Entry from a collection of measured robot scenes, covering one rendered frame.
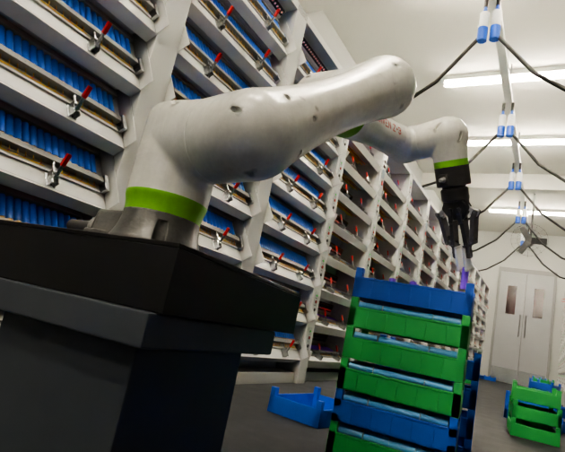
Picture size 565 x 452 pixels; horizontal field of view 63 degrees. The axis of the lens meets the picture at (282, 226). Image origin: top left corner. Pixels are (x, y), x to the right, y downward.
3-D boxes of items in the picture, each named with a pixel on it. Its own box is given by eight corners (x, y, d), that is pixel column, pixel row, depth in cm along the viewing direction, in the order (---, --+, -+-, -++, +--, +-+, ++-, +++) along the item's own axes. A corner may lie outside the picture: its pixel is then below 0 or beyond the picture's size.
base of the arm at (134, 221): (35, 231, 75) (47, 196, 76) (105, 254, 88) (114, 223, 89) (156, 248, 63) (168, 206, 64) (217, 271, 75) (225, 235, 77)
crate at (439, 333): (346, 325, 124) (352, 295, 125) (363, 329, 141) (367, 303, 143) (466, 349, 111) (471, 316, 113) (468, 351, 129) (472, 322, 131)
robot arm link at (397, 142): (369, 132, 110) (369, 87, 111) (329, 142, 117) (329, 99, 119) (430, 164, 137) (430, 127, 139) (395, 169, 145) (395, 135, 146)
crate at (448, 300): (352, 295, 125) (356, 266, 127) (367, 303, 143) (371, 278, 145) (471, 316, 113) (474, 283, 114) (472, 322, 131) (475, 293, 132)
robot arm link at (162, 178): (163, 204, 63) (197, 80, 67) (104, 205, 73) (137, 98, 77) (230, 231, 73) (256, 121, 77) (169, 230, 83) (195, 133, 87)
